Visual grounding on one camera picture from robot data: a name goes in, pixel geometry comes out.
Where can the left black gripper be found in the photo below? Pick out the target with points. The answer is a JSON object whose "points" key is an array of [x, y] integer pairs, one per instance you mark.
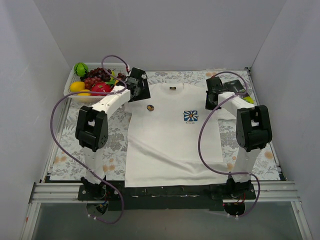
{"points": [[141, 90]]}

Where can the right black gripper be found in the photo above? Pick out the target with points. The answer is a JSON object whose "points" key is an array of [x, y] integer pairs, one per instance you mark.
{"points": [[211, 100]]}

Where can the white t-shirt with flower print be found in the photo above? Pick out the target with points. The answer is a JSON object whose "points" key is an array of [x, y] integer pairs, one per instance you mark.
{"points": [[176, 143]]}

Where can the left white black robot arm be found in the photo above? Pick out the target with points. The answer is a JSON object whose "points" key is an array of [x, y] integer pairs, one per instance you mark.
{"points": [[92, 126]]}

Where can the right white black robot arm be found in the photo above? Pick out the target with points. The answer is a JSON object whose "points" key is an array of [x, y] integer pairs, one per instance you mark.
{"points": [[253, 132]]}

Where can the black green product box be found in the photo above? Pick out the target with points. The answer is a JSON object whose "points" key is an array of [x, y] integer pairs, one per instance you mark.
{"points": [[236, 87]]}

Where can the dark purple grape bunch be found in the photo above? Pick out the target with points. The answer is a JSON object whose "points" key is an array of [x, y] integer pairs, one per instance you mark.
{"points": [[99, 73]]}

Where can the red grape bunch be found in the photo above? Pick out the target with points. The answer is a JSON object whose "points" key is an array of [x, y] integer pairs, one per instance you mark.
{"points": [[89, 82]]}

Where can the yellow toy lemon front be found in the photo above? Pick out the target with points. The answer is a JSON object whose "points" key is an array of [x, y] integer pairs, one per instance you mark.
{"points": [[84, 93]]}

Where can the yellow toy lemon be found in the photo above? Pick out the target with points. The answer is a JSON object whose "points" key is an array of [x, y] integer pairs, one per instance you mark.
{"points": [[84, 93], [77, 86]]}

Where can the toy watermelon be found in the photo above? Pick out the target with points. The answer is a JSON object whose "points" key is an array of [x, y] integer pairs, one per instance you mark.
{"points": [[80, 69]]}

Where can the yellow toy lemon left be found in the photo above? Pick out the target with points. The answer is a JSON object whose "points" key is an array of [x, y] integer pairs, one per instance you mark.
{"points": [[77, 86]]}

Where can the floral table mat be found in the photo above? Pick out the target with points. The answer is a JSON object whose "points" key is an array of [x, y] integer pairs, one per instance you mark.
{"points": [[66, 169]]}

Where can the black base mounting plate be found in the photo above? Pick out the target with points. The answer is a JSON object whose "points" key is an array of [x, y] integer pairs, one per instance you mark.
{"points": [[180, 197]]}

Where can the aluminium frame rail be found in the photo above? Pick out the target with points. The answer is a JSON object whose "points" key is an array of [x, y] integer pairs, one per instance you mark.
{"points": [[64, 211]]}

